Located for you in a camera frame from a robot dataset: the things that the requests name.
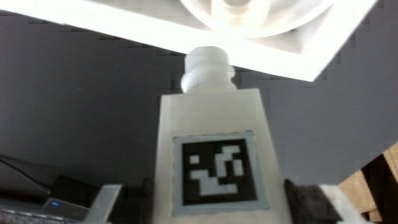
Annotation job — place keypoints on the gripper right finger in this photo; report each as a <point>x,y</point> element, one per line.
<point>320,205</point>

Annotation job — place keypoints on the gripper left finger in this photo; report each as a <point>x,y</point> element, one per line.
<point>123,204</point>

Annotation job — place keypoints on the white stool leg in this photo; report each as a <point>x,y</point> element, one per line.
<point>219,185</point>

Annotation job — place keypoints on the wooden furniture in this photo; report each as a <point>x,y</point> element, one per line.
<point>370,188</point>

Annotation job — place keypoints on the laptop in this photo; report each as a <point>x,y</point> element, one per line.
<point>58,209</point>

